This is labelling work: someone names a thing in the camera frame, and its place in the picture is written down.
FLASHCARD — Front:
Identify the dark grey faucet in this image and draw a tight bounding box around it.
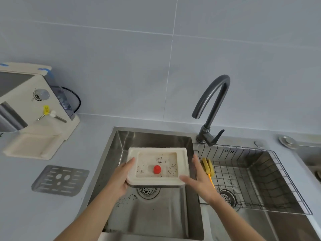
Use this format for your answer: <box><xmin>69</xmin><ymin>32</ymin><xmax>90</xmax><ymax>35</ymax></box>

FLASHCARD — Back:
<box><xmin>192</xmin><ymin>74</ymin><xmax>231</xmax><ymax>147</ymax></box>

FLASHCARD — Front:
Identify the stainless steel double sink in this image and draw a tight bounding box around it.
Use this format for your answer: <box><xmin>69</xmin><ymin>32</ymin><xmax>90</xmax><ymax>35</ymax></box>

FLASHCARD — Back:
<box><xmin>75</xmin><ymin>127</ymin><xmax>321</xmax><ymax>241</ymax></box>

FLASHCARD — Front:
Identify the cream plastic drip tray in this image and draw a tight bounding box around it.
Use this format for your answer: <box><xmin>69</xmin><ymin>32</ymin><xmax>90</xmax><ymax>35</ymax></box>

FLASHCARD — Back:
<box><xmin>126</xmin><ymin>147</ymin><xmax>190</xmax><ymax>188</ymax></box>

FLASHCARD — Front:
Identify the perforated steel tray grate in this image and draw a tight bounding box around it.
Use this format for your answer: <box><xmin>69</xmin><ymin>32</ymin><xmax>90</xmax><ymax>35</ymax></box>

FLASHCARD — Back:
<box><xmin>31</xmin><ymin>165</ymin><xmax>90</xmax><ymax>197</ymax></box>

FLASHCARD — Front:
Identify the large round metal knob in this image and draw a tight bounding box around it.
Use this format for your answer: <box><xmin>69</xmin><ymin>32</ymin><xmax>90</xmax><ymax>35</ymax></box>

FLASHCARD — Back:
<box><xmin>278</xmin><ymin>135</ymin><xmax>299</xmax><ymax>150</ymax></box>

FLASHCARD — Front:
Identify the round metal drain strainer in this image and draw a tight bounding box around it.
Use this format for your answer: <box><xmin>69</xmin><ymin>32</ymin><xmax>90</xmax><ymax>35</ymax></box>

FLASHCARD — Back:
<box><xmin>136</xmin><ymin>187</ymin><xmax>161</xmax><ymax>200</ymax></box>
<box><xmin>217</xmin><ymin>188</ymin><xmax>237</xmax><ymax>208</ymax></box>

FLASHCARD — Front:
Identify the person's right hand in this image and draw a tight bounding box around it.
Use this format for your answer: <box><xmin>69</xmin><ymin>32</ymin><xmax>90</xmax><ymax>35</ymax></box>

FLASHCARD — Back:
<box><xmin>179</xmin><ymin>154</ymin><xmax>222</xmax><ymax>205</ymax></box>

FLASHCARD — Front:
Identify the person's right forearm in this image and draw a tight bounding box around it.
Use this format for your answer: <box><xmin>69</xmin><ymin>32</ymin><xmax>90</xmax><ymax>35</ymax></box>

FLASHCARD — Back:
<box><xmin>209</xmin><ymin>198</ymin><xmax>266</xmax><ymax>241</ymax></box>

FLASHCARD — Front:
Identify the stainless steel single sink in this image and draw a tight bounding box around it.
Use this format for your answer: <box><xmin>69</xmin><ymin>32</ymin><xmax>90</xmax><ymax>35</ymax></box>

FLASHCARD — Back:
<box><xmin>293</xmin><ymin>143</ymin><xmax>321</xmax><ymax>183</ymax></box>

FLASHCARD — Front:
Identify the person's left forearm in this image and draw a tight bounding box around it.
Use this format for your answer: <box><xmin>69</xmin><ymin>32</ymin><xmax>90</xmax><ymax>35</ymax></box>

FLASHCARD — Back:
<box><xmin>54</xmin><ymin>190</ymin><xmax>122</xmax><ymax>241</ymax></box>

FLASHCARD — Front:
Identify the black power cable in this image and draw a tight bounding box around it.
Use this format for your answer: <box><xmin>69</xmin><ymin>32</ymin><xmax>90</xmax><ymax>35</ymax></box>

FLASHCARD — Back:
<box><xmin>61</xmin><ymin>86</ymin><xmax>82</xmax><ymax>114</ymax></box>

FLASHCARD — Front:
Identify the cream steel coffee machine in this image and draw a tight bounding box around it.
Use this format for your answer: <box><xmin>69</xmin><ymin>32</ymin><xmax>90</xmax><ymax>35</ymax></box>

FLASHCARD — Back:
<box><xmin>0</xmin><ymin>62</ymin><xmax>81</xmax><ymax>160</ymax></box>

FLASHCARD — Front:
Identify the person's left hand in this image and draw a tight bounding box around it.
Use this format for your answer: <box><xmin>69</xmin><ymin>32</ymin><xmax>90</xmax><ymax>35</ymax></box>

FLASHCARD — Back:
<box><xmin>104</xmin><ymin>157</ymin><xmax>136</xmax><ymax>198</ymax></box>

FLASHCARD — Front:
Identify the orange handled sponge brush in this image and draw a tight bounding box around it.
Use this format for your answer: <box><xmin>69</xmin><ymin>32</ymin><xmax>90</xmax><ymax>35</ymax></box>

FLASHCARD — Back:
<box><xmin>200</xmin><ymin>157</ymin><xmax>217</xmax><ymax>188</ymax></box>

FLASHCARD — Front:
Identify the black wire sink rack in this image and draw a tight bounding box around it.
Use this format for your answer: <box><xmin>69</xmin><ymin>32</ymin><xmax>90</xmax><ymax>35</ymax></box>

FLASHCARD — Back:
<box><xmin>192</xmin><ymin>142</ymin><xmax>313</xmax><ymax>216</ymax></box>

